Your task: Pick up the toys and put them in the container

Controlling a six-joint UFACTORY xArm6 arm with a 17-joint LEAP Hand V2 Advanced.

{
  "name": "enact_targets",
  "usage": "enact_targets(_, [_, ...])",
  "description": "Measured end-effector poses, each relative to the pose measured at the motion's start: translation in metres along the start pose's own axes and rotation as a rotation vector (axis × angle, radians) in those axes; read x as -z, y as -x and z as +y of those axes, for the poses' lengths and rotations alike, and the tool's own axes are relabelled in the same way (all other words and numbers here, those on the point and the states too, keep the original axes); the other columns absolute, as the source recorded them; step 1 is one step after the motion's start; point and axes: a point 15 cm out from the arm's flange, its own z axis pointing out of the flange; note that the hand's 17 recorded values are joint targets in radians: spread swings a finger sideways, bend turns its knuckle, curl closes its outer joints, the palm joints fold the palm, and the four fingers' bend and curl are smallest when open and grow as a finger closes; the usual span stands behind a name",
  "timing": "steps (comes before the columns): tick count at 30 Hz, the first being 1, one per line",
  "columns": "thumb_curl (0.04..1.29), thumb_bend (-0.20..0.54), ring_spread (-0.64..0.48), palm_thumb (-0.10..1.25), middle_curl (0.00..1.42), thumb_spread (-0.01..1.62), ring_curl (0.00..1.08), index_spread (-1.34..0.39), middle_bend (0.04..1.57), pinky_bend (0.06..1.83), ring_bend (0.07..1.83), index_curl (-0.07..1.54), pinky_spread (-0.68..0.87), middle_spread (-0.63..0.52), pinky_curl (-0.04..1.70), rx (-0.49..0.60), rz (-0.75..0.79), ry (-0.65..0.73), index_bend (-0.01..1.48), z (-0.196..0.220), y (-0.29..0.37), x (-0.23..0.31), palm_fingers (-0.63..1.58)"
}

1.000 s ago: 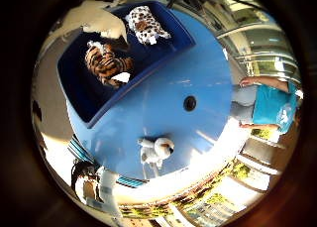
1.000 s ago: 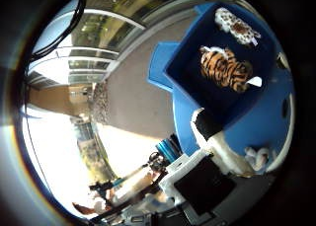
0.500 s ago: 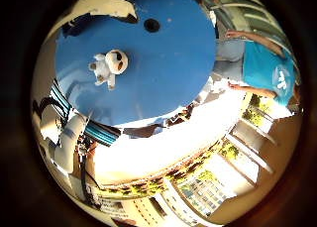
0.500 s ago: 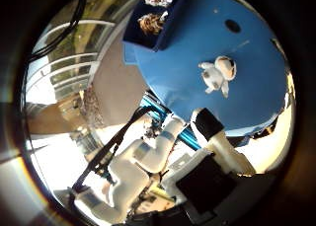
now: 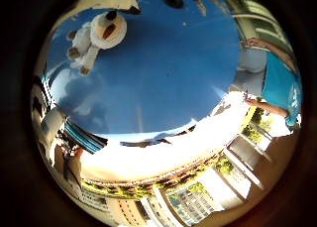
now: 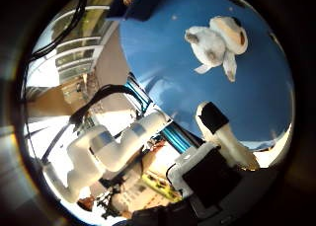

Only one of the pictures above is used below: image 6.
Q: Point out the yellow green board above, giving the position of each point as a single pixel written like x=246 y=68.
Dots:
x=161 y=185

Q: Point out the white dog plush toy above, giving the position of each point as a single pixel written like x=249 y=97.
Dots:
x=207 y=45

